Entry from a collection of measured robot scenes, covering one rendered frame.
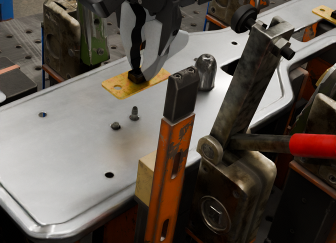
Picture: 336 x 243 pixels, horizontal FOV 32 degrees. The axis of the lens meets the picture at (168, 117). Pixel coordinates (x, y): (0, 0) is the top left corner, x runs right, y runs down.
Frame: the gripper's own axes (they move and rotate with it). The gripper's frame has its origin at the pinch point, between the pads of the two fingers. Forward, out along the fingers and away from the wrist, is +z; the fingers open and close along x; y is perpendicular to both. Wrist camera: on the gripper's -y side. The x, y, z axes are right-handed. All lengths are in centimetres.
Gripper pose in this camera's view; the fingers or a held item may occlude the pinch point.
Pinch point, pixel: (138, 68)
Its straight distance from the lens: 68.7
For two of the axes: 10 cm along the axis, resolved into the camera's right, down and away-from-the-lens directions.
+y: 7.2, -3.6, 6.0
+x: -6.8, -5.2, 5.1
